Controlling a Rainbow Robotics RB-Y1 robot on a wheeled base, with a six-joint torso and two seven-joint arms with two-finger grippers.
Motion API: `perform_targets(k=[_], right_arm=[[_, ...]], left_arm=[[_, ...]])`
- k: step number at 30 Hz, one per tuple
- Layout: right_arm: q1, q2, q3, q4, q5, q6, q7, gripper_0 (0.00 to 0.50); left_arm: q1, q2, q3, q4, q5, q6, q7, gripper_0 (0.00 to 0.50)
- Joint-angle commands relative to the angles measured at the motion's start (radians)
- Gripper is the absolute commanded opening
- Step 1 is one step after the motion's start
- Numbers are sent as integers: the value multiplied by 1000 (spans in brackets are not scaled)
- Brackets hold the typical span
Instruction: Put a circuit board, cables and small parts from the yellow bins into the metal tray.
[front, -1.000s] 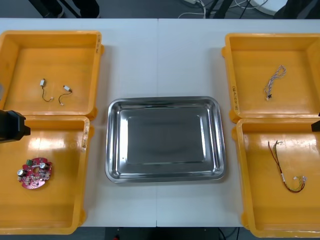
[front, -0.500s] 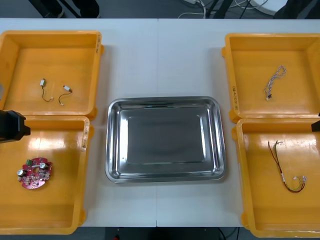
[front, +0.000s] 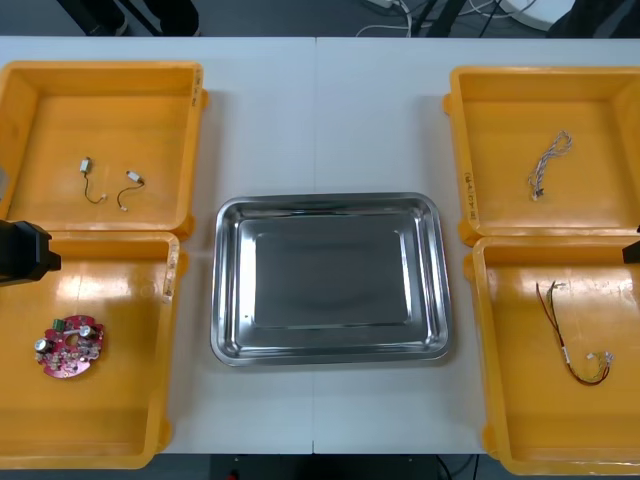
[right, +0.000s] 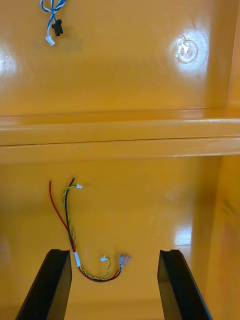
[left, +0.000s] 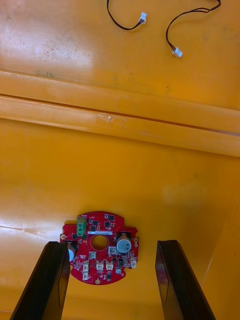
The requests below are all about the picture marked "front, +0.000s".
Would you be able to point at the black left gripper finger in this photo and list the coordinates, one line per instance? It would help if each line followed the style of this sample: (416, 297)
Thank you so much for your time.
(27, 252)

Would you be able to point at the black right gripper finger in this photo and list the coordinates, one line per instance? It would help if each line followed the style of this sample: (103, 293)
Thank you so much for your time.
(632, 252)

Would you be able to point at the round red circuit board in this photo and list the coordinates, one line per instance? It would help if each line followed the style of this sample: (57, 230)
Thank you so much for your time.
(70, 350)

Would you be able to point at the yellow-orange plastic bin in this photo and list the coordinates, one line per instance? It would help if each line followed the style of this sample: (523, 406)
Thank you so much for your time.
(125, 400)
(530, 410)
(500, 125)
(30, 85)

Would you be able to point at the black furniture leg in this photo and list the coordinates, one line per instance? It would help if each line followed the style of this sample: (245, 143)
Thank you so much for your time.
(180, 15)
(102, 15)

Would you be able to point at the white round base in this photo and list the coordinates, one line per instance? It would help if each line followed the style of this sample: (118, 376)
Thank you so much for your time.
(535, 7)

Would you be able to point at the steel tray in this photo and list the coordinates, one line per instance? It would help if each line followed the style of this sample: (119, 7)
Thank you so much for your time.
(330, 280)

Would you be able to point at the black table leg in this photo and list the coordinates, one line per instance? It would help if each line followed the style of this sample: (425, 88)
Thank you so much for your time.
(442, 15)

